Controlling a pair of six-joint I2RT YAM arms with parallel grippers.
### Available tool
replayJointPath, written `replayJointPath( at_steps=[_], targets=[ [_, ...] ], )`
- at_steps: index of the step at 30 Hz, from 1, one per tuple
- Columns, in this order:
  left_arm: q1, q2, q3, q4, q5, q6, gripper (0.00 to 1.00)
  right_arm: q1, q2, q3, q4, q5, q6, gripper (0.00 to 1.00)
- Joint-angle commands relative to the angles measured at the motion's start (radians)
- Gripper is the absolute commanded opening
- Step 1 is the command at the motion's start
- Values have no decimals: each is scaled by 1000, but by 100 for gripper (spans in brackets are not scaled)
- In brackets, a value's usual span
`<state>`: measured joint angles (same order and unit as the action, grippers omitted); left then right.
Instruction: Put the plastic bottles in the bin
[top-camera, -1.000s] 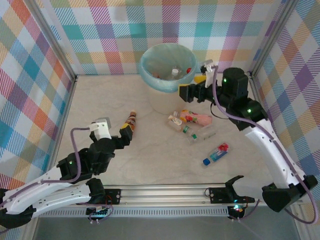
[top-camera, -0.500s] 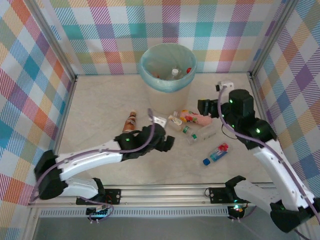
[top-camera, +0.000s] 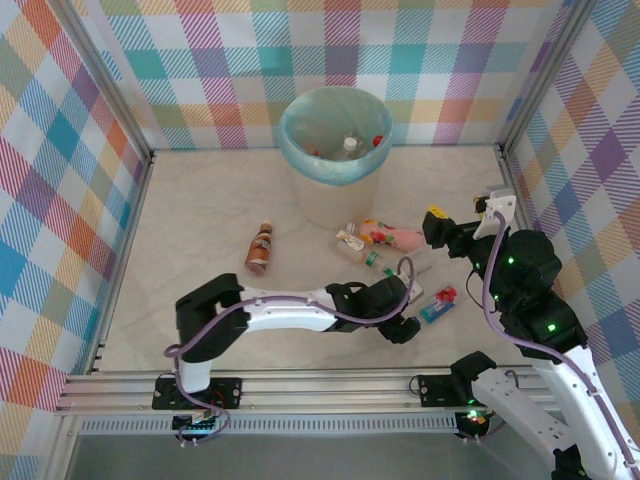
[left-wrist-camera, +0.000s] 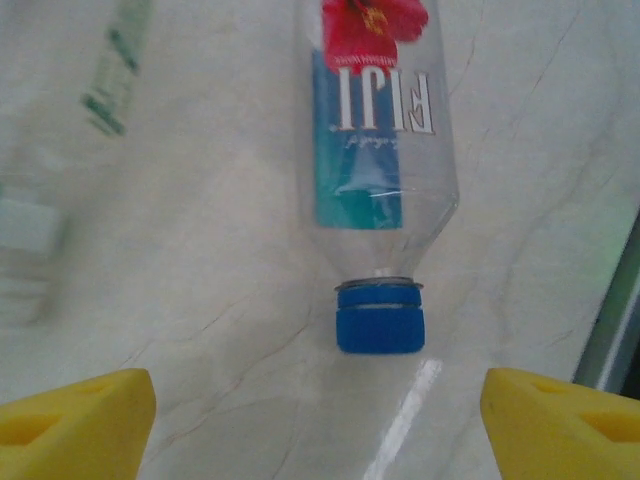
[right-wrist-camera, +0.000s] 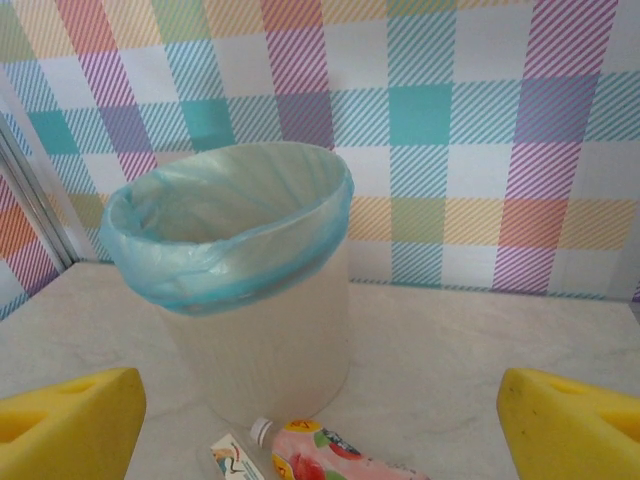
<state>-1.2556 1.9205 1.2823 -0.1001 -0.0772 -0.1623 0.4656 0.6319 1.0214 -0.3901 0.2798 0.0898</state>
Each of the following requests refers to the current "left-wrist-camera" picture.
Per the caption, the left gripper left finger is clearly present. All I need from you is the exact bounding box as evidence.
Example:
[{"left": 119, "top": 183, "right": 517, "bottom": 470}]
[{"left": 0, "top": 367, "right": 157, "bottom": 480}]

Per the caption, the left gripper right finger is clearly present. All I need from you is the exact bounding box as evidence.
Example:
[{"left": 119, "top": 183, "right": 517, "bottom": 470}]
[{"left": 479, "top": 367, "right": 640, "bottom": 480}]

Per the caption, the clear bottle green label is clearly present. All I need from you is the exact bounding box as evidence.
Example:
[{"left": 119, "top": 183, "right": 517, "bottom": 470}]
[{"left": 0, "top": 0, "right": 156, "bottom": 331}]

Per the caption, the wide aluminium mounting rail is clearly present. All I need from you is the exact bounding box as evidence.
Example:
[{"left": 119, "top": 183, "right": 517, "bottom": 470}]
[{"left": 574, "top": 199, "right": 640, "bottom": 396}]

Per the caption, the Fiji water bottle blue cap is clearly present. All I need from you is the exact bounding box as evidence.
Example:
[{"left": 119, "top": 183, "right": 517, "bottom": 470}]
[{"left": 294, "top": 0, "right": 461, "bottom": 356}]

